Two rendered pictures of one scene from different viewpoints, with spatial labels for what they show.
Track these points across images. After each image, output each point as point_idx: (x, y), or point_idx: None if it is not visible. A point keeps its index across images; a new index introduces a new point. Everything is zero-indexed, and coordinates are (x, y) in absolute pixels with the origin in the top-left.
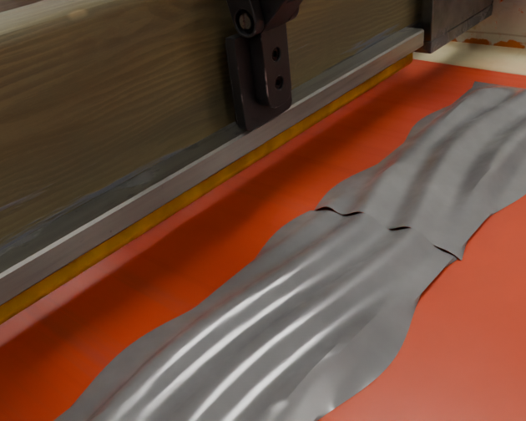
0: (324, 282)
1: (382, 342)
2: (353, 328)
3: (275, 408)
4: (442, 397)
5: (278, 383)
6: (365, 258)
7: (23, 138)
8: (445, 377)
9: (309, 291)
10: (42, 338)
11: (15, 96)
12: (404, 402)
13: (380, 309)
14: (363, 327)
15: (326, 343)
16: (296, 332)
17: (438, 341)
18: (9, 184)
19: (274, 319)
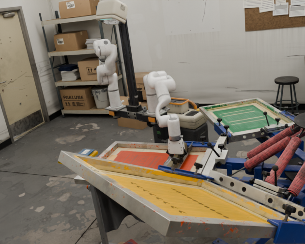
0: (168, 163)
1: (164, 162)
2: (165, 162)
3: (167, 159)
4: (161, 162)
5: (168, 160)
6: (166, 164)
7: None
8: (161, 162)
9: (168, 163)
10: None
11: None
12: (162, 161)
13: (164, 163)
14: (165, 162)
15: (166, 161)
16: (168, 161)
17: (161, 163)
18: None
19: (169, 161)
